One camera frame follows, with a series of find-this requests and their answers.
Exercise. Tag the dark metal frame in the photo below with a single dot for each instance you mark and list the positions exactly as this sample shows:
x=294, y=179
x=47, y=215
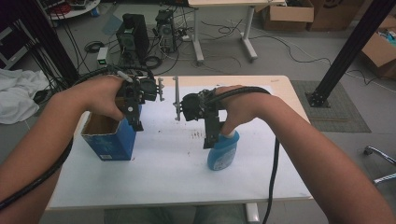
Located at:
x=12, y=43

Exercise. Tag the grey floor mat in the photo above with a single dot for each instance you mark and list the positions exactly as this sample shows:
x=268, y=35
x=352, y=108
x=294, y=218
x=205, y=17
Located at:
x=339, y=115

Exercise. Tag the small white device green light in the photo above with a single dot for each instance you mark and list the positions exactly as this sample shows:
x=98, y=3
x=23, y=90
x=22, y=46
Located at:
x=102, y=56

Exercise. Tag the white desk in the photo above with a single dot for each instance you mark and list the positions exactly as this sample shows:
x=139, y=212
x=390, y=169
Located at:
x=218, y=2

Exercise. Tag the round white table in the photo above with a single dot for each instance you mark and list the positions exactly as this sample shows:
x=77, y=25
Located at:
x=77, y=11

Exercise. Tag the large closed cardboard box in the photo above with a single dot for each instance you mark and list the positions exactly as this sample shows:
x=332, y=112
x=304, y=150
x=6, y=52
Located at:
x=333, y=14

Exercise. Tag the small open cardboard box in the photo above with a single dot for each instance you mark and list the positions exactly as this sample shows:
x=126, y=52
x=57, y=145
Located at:
x=289, y=15

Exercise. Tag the chrome chair base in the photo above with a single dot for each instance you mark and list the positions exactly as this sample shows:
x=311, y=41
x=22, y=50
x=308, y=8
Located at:
x=381, y=154

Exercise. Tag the black computer tower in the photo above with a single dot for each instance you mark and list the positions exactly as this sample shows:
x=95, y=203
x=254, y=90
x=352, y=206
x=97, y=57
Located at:
x=134, y=34

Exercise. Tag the blue cardboard box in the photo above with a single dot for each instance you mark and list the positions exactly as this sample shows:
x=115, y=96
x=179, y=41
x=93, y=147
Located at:
x=109, y=146

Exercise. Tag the open grey computer tower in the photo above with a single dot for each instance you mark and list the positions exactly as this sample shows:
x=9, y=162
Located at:
x=165, y=29

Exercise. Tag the white power strip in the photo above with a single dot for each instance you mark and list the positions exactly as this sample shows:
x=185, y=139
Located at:
x=185, y=38

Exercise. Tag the person's right hand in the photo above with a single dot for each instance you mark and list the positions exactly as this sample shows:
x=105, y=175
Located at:
x=249, y=104

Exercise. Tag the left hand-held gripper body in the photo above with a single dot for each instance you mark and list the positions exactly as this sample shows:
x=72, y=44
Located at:
x=144, y=90

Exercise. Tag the black metal stand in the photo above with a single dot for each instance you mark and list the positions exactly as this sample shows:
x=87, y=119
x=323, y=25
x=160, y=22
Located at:
x=53, y=40

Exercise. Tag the white table leg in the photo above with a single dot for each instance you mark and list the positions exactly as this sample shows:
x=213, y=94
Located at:
x=252, y=213

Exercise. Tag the person's left hand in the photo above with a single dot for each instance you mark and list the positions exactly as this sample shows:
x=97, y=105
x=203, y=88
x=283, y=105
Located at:
x=96, y=95

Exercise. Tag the black metal post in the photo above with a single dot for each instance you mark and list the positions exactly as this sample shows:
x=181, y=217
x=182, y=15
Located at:
x=348, y=46

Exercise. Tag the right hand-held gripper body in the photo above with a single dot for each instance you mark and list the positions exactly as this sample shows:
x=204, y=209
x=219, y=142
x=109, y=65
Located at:
x=194, y=105

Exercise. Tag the white table mat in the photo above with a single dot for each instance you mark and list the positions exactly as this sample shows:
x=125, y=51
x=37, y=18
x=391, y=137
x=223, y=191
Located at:
x=168, y=174

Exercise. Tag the open cardboard box with contents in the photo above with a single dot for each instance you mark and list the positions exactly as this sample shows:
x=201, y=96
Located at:
x=378, y=49

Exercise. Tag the white cloth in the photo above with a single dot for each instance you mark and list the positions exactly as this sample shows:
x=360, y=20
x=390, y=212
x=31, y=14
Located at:
x=18, y=93

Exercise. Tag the blue detergent bottle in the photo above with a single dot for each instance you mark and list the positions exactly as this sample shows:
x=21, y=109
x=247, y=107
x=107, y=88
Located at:
x=222, y=154

